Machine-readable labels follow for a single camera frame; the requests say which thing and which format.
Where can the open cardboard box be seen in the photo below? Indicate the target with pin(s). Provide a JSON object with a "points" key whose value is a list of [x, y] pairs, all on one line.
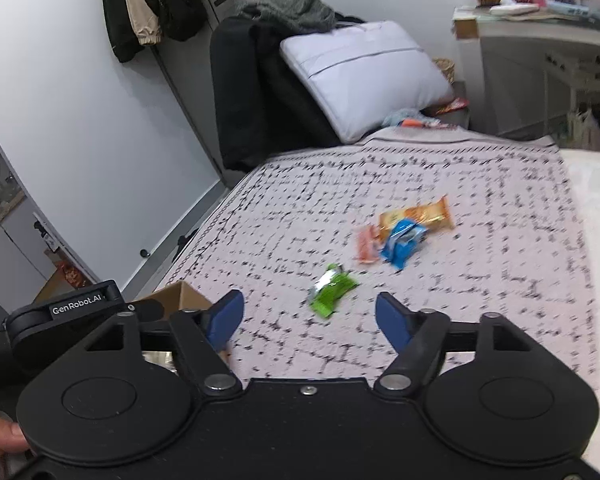
{"points": [[161, 304]]}

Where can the white desk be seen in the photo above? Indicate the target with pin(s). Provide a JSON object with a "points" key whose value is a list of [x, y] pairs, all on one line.
{"points": [[527, 77]]}

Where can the hanging clothes on door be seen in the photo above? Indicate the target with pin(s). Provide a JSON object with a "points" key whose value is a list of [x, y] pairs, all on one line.
{"points": [[132, 25]]}

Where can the black jacket on chair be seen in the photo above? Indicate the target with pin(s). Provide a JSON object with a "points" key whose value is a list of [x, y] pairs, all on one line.
{"points": [[261, 106]]}

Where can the dark soda bottle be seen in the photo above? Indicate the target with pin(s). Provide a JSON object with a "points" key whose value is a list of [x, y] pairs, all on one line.
{"points": [[73, 276]]}

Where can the white pillow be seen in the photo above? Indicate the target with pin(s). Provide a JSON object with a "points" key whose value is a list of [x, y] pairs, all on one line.
{"points": [[362, 73]]}

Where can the green snack packet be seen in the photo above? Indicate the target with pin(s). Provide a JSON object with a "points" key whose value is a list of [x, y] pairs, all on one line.
{"points": [[329, 288]]}

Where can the pink snack packet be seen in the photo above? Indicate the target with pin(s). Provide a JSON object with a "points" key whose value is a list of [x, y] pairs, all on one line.
{"points": [[367, 244]]}

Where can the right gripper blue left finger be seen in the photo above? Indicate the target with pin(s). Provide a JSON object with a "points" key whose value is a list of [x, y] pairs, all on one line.
{"points": [[223, 318]]}

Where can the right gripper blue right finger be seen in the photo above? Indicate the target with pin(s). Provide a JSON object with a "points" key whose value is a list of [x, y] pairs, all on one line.
{"points": [[398, 323]]}

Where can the grey knit garment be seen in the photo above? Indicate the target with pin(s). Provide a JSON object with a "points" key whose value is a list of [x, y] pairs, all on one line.
{"points": [[298, 17]]}

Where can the blue snack packet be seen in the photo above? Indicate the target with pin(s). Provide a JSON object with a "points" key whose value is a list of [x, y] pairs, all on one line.
{"points": [[402, 242]]}

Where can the orange snack packet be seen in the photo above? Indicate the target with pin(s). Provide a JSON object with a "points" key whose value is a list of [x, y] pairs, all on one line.
{"points": [[433, 216]]}

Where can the patterned white bed blanket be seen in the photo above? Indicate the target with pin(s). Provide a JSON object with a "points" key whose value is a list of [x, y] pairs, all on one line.
{"points": [[462, 224]]}

